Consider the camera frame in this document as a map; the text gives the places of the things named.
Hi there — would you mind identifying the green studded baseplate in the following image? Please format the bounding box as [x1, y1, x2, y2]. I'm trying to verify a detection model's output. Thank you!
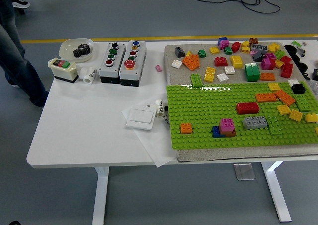
[165, 81, 318, 150]

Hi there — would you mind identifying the red long brick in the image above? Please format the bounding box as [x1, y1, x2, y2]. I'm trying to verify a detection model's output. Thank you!
[236, 102, 260, 115]

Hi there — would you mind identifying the large dark green brick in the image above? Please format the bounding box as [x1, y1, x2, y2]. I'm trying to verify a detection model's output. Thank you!
[244, 63, 261, 82]

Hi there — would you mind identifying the small white labelled tube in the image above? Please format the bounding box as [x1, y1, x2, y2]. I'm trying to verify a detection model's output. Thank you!
[155, 99, 166, 118]

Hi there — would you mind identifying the white label strip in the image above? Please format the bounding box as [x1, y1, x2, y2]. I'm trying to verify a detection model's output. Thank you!
[162, 105, 172, 130]

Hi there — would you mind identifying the orange square brick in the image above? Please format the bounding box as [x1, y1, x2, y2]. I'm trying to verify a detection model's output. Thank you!
[180, 122, 193, 135]

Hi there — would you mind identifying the grey-brown mat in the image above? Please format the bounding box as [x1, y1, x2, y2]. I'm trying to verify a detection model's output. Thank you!
[163, 42, 318, 162]

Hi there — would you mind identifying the white paper sheet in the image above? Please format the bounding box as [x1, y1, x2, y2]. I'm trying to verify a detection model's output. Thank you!
[121, 98, 179, 168]

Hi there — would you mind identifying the grey emergency-stop control box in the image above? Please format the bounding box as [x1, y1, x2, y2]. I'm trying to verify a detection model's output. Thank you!
[119, 40, 147, 87]

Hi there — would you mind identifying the orange wedge brick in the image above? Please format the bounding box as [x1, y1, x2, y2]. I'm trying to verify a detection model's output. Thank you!
[182, 54, 201, 71]

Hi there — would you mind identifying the dark grey slope brick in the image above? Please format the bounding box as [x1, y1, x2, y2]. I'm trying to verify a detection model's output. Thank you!
[174, 46, 186, 58]
[252, 51, 264, 63]

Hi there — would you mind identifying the yellow long brick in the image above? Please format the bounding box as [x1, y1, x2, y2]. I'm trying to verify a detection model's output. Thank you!
[203, 67, 217, 83]

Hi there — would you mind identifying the grey four-button control box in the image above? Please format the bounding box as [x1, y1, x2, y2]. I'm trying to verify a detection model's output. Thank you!
[98, 42, 126, 84]

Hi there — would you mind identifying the large white labelled tube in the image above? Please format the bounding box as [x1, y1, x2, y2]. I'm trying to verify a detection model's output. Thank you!
[83, 68, 98, 84]

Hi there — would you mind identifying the red square brick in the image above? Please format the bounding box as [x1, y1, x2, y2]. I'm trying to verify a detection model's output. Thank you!
[214, 57, 229, 67]

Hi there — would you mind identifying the white pipe fitting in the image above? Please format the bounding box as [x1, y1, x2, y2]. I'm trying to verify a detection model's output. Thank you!
[76, 66, 87, 82]

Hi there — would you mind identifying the large yellow brick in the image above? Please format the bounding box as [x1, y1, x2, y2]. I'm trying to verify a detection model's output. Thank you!
[230, 55, 243, 69]

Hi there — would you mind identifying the clear floor plate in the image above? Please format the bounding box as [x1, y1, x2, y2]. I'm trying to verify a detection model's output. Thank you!
[233, 162, 256, 181]

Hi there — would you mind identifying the white plastic bowl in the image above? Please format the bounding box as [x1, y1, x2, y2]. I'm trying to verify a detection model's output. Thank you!
[59, 38, 95, 63]

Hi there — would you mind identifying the white table leg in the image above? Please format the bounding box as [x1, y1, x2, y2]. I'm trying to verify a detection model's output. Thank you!
[92, 166, 110, 225]
[260, 161, 293, 223]

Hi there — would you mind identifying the large magenta brick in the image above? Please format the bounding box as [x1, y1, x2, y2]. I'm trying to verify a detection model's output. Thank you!
[260, 58, 275, 71]

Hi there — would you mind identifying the dark grey long brick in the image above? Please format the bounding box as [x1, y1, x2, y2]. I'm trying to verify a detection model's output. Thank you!
[251, 43, 269, 52]

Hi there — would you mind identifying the lime green long plate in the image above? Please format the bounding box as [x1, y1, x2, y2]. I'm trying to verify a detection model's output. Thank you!
[265, 115, 284, 136]

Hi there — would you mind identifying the tall red brick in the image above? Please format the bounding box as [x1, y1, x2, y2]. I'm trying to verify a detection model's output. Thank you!
[280, 63, 294, 78]

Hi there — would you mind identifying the lime green square plate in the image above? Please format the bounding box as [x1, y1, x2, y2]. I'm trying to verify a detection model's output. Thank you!
[294, 93, 318, 113]

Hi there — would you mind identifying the clear plastic bag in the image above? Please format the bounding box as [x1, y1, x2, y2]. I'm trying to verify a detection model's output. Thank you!
[306, 79, 318, 96]

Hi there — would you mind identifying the person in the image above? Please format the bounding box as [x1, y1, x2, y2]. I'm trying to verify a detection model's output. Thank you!
[0, 0, 49, 108]

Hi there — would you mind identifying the black white sneaker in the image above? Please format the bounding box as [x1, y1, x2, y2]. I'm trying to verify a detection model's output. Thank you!
[12, 0, 30, 9]

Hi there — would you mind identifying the white wall switch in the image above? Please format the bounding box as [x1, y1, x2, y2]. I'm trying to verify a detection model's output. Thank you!
[126, 104, 156, 131]

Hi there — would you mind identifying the beige red-green switch box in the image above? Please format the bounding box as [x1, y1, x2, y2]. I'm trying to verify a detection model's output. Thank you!
[47, 57, 79, 84]

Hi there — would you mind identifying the black floor cable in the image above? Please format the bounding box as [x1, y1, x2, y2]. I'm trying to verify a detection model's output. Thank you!
[188, 0, 318, 14]

